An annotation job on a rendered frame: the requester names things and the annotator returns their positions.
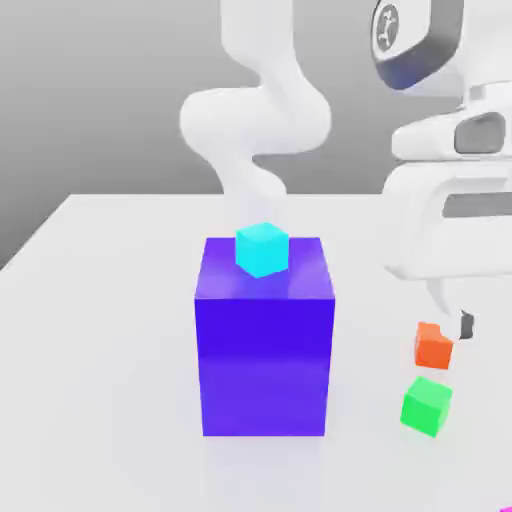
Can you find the large purple box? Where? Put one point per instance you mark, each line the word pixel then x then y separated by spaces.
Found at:
pixel 264 368

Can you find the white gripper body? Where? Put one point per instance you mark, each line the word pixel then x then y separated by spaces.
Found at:
pixel 416 240

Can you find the small green cube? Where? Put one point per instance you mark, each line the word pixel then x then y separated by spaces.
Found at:
pixel 424 406

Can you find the small cyan cube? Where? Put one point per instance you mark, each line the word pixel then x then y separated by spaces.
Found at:
pixel 262 250

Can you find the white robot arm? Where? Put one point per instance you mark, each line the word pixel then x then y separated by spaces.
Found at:
pixel 256 120

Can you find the small orange cube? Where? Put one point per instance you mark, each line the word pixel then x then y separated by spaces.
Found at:
pixel 432 350

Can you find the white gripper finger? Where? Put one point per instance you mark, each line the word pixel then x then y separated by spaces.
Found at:
pixel 442 300

